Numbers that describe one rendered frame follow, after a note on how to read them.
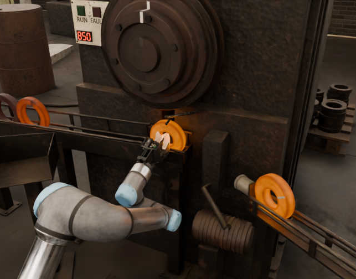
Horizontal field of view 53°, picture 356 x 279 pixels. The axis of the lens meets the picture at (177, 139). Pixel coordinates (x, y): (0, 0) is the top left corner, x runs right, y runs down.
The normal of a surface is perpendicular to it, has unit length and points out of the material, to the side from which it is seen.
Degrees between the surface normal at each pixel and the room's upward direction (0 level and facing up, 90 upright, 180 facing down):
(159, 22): 90
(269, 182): 90
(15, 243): 0
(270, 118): 0
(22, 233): 1
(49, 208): 49
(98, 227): 71
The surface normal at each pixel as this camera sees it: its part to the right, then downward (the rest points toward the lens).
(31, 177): -0.08, -0.87
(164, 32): -0.42, 0.43
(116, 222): 0.72, -0.15
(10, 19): 0.26, 0.46
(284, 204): -0.86, 0.24
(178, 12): 0.31, -0.32
